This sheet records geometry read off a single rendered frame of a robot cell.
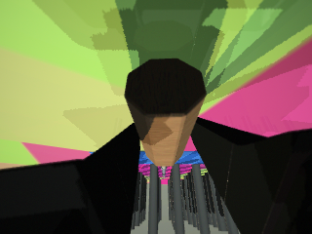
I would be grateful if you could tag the blue flat strip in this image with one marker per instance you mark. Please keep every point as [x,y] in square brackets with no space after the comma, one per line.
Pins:
[188,157]

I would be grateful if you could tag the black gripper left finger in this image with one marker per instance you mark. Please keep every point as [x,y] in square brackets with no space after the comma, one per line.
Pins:
[102,186]

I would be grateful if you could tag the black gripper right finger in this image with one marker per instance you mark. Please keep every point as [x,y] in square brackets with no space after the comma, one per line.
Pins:
[252,173]

